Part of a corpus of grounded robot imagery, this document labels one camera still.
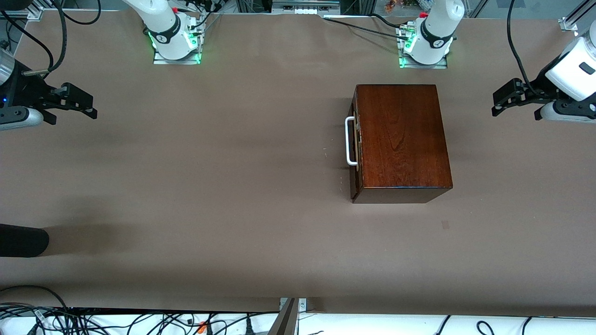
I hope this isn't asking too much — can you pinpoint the aluminium frame profile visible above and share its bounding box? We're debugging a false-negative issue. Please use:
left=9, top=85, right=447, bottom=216
left=559, top=0, right=596, bottom=32
left=0, top=0, right=45, bottom=21

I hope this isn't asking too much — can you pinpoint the light wood drawer white handle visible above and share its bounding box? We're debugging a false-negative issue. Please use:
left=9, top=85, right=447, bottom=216
left=345, top=89, right=363, bottom=201

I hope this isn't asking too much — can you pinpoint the small silver bracket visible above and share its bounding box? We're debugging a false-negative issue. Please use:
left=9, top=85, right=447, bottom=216
left=279, top=298, right=308, bottom=313

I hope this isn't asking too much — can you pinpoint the tangled black cable bundle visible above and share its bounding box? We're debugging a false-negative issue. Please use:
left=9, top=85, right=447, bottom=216
left=0, top=305, right=280, bottom=335

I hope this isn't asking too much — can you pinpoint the looped black cable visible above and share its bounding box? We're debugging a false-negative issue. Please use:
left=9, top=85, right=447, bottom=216
left=58, top=0, right=102, bottom=26

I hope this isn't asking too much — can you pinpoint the black ribbed cylinder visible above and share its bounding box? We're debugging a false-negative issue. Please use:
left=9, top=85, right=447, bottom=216
left=0, top=223, right=50, bottom=258

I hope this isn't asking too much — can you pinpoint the arched black cable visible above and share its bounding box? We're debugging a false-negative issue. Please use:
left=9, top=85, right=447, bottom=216
left=0, top=285, right=70, bottom=311

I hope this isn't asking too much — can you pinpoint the dark brown wooden cabinet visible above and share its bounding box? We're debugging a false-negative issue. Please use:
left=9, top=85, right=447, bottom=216
left=350, top=84, right=453, bottom=204

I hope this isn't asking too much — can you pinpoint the dark grey metal profile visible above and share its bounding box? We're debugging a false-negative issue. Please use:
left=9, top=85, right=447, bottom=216
left=268, top=298, right=298, bottom=335

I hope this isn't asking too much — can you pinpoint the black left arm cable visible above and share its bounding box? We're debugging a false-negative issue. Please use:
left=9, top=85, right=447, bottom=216
left=507, top=0, right=541, bottom=95

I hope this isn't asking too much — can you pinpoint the long black table cable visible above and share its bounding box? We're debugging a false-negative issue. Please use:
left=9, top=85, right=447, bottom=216
left=323, top=18, right=410, bottom=41

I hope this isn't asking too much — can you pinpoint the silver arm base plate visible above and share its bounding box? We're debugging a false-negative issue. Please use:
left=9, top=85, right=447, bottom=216
left=153, top=47, right=202, bottom=65
left=397, top=49, right=449, bottom=70

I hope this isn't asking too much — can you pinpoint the short black table cable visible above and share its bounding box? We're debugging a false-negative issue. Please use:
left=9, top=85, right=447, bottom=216
left=370, top=13, right=408, bottom=29

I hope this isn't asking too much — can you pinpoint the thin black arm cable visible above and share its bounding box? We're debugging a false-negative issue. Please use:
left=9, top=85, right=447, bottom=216
left=0, top=10, right=55, bottom=70

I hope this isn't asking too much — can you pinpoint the silver power strip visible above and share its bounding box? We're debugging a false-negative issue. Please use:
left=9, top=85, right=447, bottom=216
left=271, top=0, right=340, bottom=15

